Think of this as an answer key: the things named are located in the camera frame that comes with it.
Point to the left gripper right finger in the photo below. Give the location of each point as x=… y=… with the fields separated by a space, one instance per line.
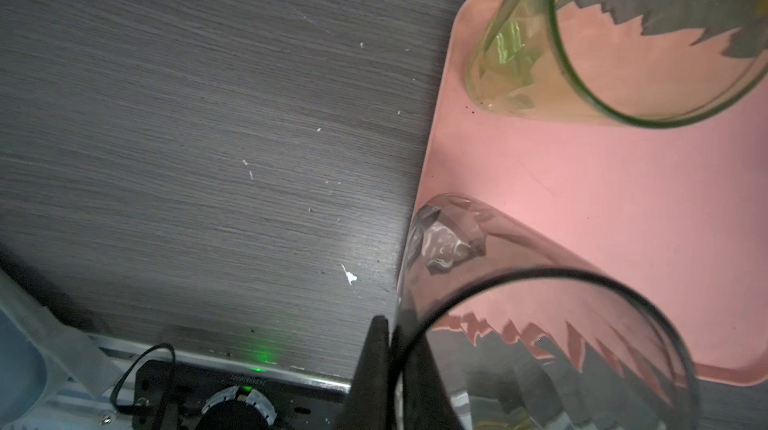
x=425 y=402

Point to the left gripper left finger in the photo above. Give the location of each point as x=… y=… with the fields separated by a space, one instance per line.
x=367 y=405

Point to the light green tall glass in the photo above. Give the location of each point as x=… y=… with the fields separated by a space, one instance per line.
x=654 y=64

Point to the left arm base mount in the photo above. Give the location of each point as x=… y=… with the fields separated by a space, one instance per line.
x=159 y=390

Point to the light blue container lid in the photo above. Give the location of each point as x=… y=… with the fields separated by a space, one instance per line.
x=39 y=354

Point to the pink plastic tray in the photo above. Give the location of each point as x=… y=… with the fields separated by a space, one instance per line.
x=679 y=215

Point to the smoky grey tall glass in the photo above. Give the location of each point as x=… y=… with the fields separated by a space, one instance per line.
x=528 y=335

